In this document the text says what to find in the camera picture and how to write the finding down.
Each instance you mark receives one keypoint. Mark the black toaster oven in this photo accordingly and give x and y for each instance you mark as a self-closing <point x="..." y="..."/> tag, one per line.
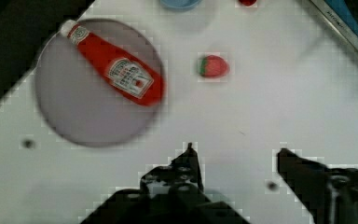
<point x="341" y="16"/>

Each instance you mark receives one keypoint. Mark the light red toy strawberry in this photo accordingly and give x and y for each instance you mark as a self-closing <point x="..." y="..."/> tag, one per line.
<point x="212" y="66"/>

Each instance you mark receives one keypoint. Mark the blue cup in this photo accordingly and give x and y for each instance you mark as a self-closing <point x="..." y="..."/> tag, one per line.
<point x="180" y="4"/>

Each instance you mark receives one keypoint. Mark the dark red toy strawberry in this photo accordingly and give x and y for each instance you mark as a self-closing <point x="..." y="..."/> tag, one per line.
<point x="247" y="3"/>

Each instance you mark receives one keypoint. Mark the red ketchup bottle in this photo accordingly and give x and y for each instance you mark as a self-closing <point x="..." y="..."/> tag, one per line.
<point x="124" y="72"/>

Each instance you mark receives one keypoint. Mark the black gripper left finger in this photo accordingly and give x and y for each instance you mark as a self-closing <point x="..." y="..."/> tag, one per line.
<point x="169" y="194"/>

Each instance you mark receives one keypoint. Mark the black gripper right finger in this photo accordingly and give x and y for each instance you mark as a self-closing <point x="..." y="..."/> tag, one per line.
<point x="329" y="194"/>

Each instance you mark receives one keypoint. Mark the grey round plate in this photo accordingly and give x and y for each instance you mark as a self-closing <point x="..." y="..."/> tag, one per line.
<point x="79" y="106"/>

